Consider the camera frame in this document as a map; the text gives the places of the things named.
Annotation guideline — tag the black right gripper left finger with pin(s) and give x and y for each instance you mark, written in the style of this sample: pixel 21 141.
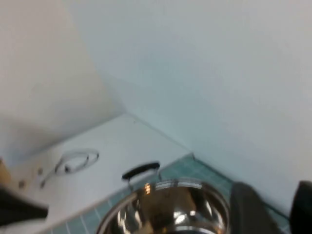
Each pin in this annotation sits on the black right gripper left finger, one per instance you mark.
pixel 248 209

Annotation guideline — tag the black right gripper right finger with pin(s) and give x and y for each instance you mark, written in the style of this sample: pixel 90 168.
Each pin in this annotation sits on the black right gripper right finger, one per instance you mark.
pixel 302 209

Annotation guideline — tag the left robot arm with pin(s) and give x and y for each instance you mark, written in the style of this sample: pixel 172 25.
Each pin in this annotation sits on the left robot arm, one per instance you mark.
pixel 22 204

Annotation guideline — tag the green checkered tablecloth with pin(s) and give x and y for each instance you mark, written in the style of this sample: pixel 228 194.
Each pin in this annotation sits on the green checkered tablecloth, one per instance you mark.
pixel 195 168

